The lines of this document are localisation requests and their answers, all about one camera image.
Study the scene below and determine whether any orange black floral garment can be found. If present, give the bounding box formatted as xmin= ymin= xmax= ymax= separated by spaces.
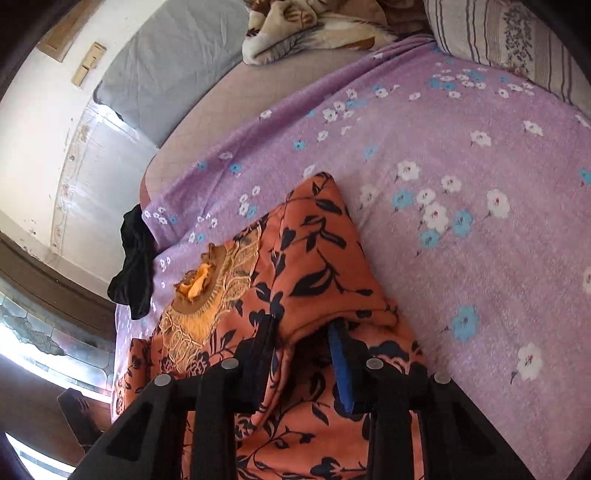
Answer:
xmin=114 ymin=173 xmax=426 ymax=479

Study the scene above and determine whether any stained glass wooden door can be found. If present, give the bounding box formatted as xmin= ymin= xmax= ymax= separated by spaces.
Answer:
xmin=1 ymin=235 xmax=114 ymax=479

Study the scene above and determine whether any black small garment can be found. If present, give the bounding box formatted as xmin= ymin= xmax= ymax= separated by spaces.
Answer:
xmin=107 ymin=204 xmax=156 ymax=320

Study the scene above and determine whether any purple floral bed sheet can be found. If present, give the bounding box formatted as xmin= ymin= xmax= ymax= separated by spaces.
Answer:
xmin=116 ymin=36 xmax=590 ymax=479

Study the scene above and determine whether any pink quilted mattress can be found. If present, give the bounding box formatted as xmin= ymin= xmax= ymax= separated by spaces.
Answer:
xmin=139 ymin=49 xmax=363 ymax=207

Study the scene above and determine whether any grey pillow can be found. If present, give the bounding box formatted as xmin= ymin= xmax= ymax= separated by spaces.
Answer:
xmin=93 ymin=0 xmax=249 ymax=147

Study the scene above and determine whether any striped floral pillow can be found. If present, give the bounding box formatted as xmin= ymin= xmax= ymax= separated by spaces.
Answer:
xmin=424 ymin=1 xmax=590 ymax=115

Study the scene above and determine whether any beige floral crumpled blanket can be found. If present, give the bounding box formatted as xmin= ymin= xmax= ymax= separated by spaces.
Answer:
xmin=242 ymin=1 xmax=430 ymax=66

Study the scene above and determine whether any beige wall switch plate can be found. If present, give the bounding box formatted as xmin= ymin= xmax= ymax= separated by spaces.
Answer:
xmin=71 ymin=42 xmax=106 ymax=88

